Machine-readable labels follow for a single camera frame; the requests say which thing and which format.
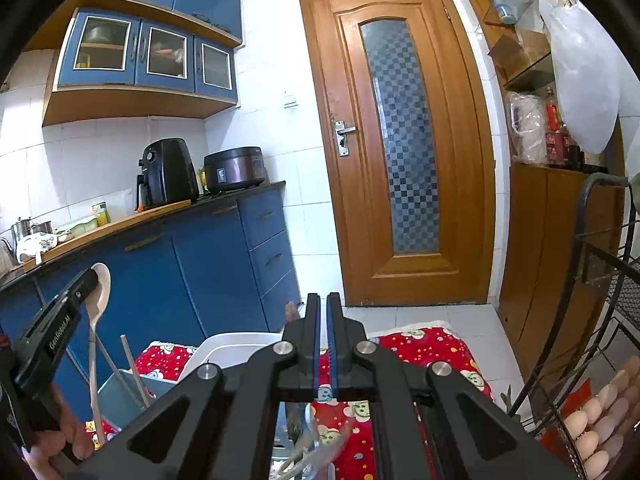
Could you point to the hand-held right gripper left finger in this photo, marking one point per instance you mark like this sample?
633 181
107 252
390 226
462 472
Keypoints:
307 340

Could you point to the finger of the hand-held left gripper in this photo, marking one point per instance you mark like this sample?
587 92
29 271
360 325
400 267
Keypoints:
85 285

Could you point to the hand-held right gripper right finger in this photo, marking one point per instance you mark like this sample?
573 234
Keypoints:
340 345

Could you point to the beige spoon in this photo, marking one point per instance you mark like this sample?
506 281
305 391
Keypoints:
103 287

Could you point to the stainless steel tongs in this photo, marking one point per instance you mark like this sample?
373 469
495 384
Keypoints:
300 440

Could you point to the person's left hand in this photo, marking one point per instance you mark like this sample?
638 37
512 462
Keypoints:
75 440

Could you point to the steel pot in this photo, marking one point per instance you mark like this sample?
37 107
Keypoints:
42 227
21 230

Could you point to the red smiley-flower tablecloth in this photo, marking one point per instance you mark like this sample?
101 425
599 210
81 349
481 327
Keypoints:
425 350

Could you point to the blue base cabinet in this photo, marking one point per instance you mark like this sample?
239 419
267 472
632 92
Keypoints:
210 260

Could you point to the wooden door with glass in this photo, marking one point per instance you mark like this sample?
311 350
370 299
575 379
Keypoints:
330 210

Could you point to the black air fryer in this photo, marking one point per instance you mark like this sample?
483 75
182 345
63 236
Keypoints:
170 175

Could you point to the green bottle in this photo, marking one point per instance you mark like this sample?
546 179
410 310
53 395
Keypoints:
203 180

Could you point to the green plant sprig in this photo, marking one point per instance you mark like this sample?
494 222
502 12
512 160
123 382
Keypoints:
511 402

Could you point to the dark rice cooker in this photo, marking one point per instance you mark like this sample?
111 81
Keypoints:
235 170

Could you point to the wooden side cabinet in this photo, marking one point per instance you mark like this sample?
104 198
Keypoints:
545 260

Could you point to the red plastic bag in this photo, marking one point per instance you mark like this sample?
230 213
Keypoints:
550 440

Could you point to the pile of white eggs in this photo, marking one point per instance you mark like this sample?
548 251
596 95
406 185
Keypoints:
600 425

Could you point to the white electric kettle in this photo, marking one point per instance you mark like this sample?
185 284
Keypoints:
527 130

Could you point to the red bottles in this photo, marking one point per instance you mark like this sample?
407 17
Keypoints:
557 145

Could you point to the cardboard box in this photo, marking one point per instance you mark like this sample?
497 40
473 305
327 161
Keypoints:
520 52

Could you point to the white plastic bag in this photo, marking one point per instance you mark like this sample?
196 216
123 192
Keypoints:
580 85

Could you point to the white and blue jug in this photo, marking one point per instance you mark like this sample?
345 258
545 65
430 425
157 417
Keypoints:
506 2

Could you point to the blue glass-door wall cabinet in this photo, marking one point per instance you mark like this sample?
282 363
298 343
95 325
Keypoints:
137 60

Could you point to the white light switch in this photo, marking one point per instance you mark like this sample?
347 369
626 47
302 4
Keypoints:
290 100

